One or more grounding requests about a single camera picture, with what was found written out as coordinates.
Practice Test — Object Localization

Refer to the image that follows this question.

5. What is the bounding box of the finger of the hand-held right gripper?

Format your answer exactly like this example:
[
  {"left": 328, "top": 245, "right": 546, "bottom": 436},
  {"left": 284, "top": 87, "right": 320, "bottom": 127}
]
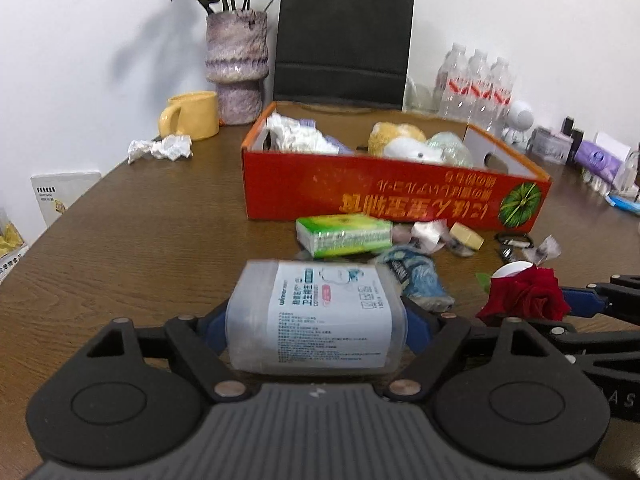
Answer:
[
  {"left": 559, "top": 274, "right": 640, "bottom": 323},
  {"left": 545, "top": 322, "right": 640, "bottom": 363}
]

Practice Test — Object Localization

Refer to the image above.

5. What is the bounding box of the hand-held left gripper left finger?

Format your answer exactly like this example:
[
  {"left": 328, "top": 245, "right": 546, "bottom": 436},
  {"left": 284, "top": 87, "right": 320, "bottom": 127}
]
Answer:
[{"left": 87, "top": 304, "right": 247, "bottom": 402}]

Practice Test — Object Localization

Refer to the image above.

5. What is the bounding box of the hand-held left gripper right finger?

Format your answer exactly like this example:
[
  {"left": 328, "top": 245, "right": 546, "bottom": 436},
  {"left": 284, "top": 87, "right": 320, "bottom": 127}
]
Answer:
[{"left": 386, "top": 300, "right": 552, "bottom": 402}]

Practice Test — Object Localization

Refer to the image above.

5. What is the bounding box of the blue printed pouch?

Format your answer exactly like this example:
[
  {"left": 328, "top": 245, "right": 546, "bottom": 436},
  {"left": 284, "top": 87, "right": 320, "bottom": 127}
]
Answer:
[{"left": 372, "top": 245, "right": 456, "bottom": 313}]

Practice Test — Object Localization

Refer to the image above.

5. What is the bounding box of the red rose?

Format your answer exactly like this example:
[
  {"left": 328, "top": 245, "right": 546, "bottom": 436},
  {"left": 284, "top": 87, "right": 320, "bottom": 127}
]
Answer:
[{"left": 475, "top": 266, "right": 572, "bottom": 328}]

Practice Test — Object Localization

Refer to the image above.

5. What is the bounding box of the black carabiner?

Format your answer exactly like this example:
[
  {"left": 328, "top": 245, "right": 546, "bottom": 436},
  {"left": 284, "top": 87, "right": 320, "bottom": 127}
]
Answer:
[{"left": 495, "top": 232, "right": 536, "bottom": 261}]

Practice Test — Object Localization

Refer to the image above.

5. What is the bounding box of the small yellow box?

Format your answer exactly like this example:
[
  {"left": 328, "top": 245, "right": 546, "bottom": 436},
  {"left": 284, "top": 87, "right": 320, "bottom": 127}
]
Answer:
[{"left": 449, "top": 222, "right": 486, "bottom": 257}]

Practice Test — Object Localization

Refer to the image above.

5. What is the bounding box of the green tissue packet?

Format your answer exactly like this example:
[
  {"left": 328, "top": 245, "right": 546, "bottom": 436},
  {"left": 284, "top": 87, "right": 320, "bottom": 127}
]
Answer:
[{"left": 295, "top": 213, "right": 394, "bottom": 260}]

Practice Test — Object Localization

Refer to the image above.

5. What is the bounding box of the red cardboard box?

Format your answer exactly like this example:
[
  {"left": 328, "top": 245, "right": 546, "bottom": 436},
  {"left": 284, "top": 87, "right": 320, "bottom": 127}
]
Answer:
[{"left": 240, "top": 101, "right": 552, "bottom": 237}]

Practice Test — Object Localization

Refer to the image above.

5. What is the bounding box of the clear crumpled wrapper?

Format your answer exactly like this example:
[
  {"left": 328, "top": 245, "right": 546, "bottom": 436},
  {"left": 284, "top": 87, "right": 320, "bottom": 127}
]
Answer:
[{"left": 532, "top": 235, "right": 563, "bottom": 266}]

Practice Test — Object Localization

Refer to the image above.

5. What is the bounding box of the silver crumpled wrapper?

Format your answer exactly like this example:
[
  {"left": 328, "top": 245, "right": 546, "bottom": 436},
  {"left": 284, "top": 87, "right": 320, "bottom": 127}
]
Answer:
[{"left": 410, "top": 220, "right": 451, "bottom": 253}]

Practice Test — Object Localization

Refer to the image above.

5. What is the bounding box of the blue tube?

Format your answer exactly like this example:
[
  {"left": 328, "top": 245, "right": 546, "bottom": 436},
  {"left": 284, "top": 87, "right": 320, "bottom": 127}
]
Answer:
[{"left": 605, "top": 194, "right": 640, "bottom": 214}]

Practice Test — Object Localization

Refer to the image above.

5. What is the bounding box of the white small vials pack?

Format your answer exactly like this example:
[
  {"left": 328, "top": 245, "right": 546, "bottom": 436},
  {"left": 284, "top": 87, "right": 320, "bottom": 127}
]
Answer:
[{"left": 582, "top": 167, "right": 615, "bottom": 194}]

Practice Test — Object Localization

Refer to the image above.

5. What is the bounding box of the clear small bottle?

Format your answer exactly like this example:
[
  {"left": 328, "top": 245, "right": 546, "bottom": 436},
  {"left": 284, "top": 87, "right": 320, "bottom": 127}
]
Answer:
[{"left": 614, "top": 149, "right": 640, "bottom": 197}]

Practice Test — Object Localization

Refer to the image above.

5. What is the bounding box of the purple wipes packet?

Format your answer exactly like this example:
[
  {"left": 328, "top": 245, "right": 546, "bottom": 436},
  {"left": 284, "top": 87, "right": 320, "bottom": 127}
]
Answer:
[{"left": 574, "top": 132, "right": 633, "bottom": 183}]

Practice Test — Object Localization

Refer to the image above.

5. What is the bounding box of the black small bottle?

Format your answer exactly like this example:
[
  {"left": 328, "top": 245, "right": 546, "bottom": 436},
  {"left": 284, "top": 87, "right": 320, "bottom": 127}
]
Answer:
[{"left": 560, "top": 116, "right": 586, "bottom": 163}]

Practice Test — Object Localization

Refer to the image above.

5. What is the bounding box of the grey tin box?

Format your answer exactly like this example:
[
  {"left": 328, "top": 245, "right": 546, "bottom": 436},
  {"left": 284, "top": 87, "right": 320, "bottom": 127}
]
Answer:
[{"left": 527, "top": 127, "right": 573, "bottom": 165}]

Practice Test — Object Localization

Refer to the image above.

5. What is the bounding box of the small crumpled white tissue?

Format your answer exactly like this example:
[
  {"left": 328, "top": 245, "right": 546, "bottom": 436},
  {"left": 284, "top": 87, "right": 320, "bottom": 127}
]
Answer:
[{"left": 127, "top": 134, "right": 193, "bottom": 165}]

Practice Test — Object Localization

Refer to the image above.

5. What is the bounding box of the yellow white plush toy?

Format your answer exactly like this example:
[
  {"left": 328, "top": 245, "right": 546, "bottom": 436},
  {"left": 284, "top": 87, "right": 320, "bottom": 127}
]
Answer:
[{"left": 368, "top": 121, "right": 446, "bottom": 163}]

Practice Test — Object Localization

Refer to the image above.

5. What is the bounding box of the white robot figure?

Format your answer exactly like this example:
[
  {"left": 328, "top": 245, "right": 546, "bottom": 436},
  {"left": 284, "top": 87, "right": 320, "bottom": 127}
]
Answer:
[{"left": 501, "top": 100, "right": 536, "bottom": 151}]

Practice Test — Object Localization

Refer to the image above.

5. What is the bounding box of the purple cloth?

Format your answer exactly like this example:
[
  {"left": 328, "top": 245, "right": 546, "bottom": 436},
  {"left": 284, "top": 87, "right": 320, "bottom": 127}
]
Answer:
[{"left": 320, "top": 135, "right": 354, "bottom": 156}]

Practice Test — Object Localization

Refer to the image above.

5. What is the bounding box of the white booklet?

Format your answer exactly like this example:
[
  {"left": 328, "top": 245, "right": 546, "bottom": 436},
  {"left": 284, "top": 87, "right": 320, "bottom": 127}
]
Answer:
[{"left": 30, "top": 171, "right": 102, "bottom": 228}]

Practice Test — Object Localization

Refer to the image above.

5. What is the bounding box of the large crumpled white tissue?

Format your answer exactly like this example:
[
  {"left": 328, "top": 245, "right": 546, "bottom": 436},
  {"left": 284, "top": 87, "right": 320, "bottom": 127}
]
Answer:
[{"left": 265, "top": 112, "right": 336, "bottom": 155}]

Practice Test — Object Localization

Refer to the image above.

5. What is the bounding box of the yellow mug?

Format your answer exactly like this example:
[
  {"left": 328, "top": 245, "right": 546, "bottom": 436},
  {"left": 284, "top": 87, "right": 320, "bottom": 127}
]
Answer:
[{"left": 159, "top": 91, "right": 221, "bottom": 142}]

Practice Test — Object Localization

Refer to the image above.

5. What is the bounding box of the clear water bottle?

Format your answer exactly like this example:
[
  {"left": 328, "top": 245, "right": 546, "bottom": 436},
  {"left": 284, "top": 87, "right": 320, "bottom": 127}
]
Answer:
[
  {"left": 482, "top": 56, "right": 516, "bottom": 138},
  {"left": 462, "top": 49, "right": 495, "bottom": 128},
  {"left": 434, "top": 42, "right": 471, "bottom": 118}
]

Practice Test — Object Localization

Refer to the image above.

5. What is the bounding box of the yellow packet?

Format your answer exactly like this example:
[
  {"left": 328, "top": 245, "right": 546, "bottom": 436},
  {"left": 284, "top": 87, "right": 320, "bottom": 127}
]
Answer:
[{"left": 0, "top": 207, "right": 29, "bottom": 281}]

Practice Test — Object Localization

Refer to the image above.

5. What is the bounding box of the glass cup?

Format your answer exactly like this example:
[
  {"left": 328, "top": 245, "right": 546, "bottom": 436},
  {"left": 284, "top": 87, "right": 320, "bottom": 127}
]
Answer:
[{"left": 402, "top": 77, "right": 441, "bottom": 113}]

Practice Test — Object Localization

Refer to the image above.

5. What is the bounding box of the purple ceramic vase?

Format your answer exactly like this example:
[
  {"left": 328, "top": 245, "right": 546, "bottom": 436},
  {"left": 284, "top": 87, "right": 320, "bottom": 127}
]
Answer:
[{"left": 205, "top": 10, "right": 271, "bottom": 126}]

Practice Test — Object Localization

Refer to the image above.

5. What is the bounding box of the black paper bag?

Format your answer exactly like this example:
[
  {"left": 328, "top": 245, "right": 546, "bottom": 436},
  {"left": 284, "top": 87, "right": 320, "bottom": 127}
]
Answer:
[{"left": 272, "top": 0, "right": 416, "bottom": 112}]

